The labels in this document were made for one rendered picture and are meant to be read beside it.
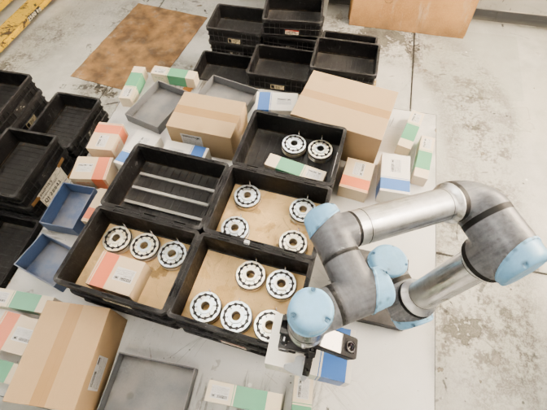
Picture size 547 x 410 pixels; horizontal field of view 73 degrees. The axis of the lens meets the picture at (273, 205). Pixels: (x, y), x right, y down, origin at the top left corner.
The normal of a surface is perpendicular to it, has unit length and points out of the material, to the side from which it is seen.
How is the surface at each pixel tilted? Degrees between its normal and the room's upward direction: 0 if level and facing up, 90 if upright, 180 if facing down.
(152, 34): 0
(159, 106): 0
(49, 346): 0
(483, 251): 77
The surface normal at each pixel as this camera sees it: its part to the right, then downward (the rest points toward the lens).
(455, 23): -0.22, 0.66
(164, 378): -0.01, -0.51
